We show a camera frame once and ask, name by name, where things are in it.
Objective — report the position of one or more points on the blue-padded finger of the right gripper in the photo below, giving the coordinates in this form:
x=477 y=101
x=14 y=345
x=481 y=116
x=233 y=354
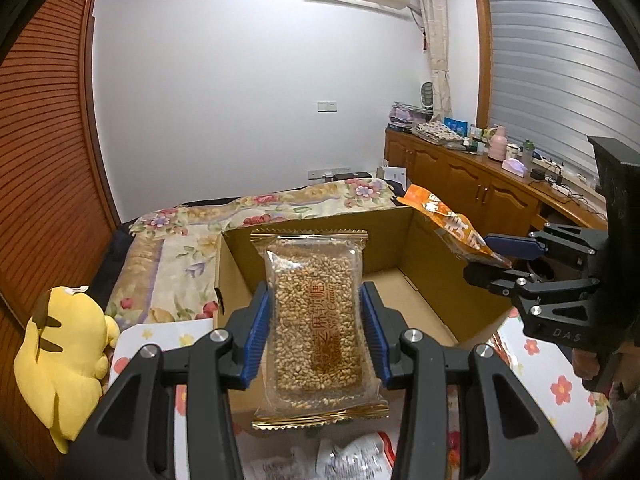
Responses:
x=571 y=245
x=561 y=312

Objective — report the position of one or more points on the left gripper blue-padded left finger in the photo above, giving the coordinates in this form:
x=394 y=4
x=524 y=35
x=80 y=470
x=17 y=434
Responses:
x=131 y=433

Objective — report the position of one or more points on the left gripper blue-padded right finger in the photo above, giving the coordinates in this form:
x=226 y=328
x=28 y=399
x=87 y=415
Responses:
x=503 y=432

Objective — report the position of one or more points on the orange chicken feet snack bag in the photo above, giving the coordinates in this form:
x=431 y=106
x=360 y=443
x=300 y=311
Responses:
x=454 y=229

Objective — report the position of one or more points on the sesame bar clear packet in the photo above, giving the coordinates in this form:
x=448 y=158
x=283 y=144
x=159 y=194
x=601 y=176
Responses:
x=317 y=367

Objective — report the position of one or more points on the person's right hand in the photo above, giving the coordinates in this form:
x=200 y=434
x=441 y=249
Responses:
x=585 y=364

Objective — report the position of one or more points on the white power strip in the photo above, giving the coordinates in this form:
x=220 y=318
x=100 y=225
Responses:
x=561 y=189

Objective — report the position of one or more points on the wooden sideboard cabinet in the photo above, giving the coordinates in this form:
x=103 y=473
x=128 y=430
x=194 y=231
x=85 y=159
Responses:
x=494 y=200

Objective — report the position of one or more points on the white strawberry flower blanket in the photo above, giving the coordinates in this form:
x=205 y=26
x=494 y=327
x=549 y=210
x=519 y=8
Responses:
x=578 y=416

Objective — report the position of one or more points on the green capped bottle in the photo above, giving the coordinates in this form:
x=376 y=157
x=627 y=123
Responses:
x=527 y=154

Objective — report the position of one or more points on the pink tissue box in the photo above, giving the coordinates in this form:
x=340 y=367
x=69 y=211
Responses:
x=515 y=166

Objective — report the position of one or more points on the yellow pikachu plush toy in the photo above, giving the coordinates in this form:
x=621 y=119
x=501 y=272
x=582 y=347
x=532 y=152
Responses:
x=62 y=362

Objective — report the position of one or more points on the grey window roller blind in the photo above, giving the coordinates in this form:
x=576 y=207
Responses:
x=560 y=75

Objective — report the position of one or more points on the pink thermos bottle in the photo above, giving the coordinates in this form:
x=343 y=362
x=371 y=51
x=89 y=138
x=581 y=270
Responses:
x=498 y=144

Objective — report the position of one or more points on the brown cardboard box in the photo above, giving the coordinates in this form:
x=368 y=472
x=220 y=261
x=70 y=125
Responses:
x=412 y=268

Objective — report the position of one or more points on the floral beige bed quilt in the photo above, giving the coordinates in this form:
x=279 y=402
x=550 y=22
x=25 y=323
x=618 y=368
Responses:
x=175 y=259

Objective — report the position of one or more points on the small white desk fan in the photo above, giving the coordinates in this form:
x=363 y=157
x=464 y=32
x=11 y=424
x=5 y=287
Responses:
x=427 y=94

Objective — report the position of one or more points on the brown louvered wooden wardrobe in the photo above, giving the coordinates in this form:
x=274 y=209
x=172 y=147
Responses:
x=57 y=210

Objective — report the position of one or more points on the beige patterned curtain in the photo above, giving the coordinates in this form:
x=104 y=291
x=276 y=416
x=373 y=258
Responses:
x=435 y=23

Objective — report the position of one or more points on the white wall socket plate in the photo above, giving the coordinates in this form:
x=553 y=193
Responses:
x=327 y=106

